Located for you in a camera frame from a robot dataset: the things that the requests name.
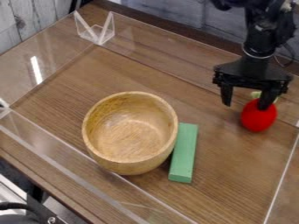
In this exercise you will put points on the clear acrylic tray wall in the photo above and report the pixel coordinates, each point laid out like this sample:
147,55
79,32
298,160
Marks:
56,74

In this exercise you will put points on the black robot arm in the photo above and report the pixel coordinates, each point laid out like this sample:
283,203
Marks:
270,28

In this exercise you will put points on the clear acrylic corner bracket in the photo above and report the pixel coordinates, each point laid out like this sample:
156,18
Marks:
96,34

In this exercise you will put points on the green rectangular block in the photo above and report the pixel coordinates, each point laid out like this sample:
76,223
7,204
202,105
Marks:
183,153

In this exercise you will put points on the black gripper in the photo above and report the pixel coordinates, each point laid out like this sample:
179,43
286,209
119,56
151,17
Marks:
251,73

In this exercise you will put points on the black metal stand bracket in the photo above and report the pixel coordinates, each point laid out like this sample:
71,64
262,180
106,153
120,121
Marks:
42,214

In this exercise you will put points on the wooden bowl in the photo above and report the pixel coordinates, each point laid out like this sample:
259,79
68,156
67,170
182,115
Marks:
130,131

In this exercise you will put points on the red plush fruit green stem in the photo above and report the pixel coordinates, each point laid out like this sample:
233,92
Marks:
254,119

